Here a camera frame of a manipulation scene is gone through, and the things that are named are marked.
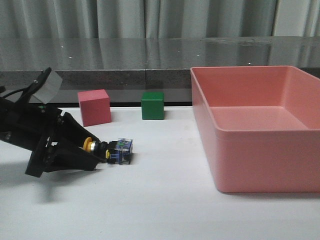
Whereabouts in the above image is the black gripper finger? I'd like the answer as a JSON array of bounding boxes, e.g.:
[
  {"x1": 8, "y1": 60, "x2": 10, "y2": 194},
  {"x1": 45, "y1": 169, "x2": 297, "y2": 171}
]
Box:
[
  {"x1": 44, "y1": 139, "x2": 107, "y2": 173},
  {"x1": 58, "y1": 112, "x2": 100, "y2": 149}
]

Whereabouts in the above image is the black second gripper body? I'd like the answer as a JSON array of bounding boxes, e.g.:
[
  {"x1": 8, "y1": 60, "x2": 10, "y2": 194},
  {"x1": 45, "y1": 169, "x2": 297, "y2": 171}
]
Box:
[{"x1": 0, "y1": 97, "x2": 65, "y2": 178}]

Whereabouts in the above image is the yellow push button switch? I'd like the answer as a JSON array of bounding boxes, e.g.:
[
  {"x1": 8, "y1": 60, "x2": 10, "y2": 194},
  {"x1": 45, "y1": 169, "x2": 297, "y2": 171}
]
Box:
[{"x1": 82, "y1": 137, "x2": 133, "y2": 165}]

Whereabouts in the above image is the pink wooden cube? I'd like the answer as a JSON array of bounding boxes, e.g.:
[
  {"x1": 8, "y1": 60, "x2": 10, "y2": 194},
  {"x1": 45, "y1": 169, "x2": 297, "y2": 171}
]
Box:
[{"x1": 77, "y1": 89, "x2": 112, "y2": 127}]

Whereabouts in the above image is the right green wooden cube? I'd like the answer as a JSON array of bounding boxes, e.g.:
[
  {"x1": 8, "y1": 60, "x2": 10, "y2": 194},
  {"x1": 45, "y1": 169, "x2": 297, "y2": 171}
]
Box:
[{"x1": 141, "y1": 92, "x2": 165, "y2": 120}]

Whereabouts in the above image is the grey curtain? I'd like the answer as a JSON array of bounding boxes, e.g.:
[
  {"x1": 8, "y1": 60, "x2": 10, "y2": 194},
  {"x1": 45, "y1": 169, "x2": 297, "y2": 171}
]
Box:
[{"x1": 0, "y1": 0, "x2": 320, "y2": 39}]

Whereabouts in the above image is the pink plastic bin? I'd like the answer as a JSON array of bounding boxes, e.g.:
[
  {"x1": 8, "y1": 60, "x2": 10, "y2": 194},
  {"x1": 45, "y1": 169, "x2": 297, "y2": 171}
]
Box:
[{"x1": 190, "y1": 66, "x2": 320, "y2": 193}]

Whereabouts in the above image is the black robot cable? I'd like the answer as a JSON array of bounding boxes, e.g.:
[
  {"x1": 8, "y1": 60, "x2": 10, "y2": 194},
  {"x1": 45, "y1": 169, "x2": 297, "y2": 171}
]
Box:
[{"x1": 0, "y1": 86, "x2": 32, "y2": 101}]

